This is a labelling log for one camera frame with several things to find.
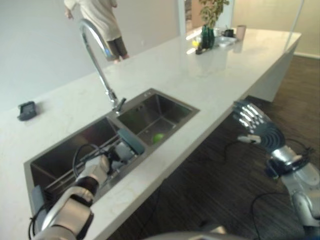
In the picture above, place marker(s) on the green round fruit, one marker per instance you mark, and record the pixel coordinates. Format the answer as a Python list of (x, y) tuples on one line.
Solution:
[(158, 137)]

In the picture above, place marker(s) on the small black device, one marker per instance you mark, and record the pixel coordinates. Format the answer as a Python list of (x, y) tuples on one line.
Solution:
[(27, 110)]

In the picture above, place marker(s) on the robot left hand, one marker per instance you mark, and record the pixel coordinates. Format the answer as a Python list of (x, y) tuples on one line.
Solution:
[(123, 151)]

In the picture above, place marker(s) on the metal sink rack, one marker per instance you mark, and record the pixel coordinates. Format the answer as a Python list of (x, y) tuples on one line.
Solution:
[(82, 165)]

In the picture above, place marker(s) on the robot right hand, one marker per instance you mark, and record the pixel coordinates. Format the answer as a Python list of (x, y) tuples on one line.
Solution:
[(267, 132)]

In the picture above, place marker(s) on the person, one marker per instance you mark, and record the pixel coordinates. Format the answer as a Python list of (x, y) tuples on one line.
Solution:
[(105, 17)]

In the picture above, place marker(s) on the black mug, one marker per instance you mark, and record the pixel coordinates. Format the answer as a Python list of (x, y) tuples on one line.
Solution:
[(228, 32)]

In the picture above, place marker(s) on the teal dish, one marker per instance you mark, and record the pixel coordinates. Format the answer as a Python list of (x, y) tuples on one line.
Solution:
[(131, 141)]

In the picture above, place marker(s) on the grey tray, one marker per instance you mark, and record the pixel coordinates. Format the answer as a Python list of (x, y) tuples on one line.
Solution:
[(225, 41)]

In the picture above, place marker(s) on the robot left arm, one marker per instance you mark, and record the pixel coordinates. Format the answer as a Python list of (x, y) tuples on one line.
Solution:
[(75, 200)]

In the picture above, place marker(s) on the pale pink cup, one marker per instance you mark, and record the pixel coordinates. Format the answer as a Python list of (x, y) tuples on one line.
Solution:
[(241, 32)]

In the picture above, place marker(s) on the dark green glass vase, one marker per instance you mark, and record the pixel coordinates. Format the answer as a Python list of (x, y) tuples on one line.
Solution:
[(208, 37)]

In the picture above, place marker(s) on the stainless steel double sink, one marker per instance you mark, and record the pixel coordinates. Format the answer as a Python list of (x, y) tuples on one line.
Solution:
[(160, 112)]

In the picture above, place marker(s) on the leafy potted plant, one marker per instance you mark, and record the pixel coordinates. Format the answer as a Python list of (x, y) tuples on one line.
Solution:
[(212, 11)]

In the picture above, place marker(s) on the chrome gooseneck faucet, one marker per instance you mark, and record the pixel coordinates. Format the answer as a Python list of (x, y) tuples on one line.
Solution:
[(96, 60)]

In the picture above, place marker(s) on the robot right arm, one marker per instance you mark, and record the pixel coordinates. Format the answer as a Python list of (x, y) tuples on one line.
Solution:
[(300, 185)]

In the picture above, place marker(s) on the small black holder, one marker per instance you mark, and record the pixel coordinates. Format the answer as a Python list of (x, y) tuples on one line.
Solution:
[(201, 51)]

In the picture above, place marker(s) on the small yellow object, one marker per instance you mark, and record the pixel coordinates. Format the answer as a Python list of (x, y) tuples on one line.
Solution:
[(195, 43)]

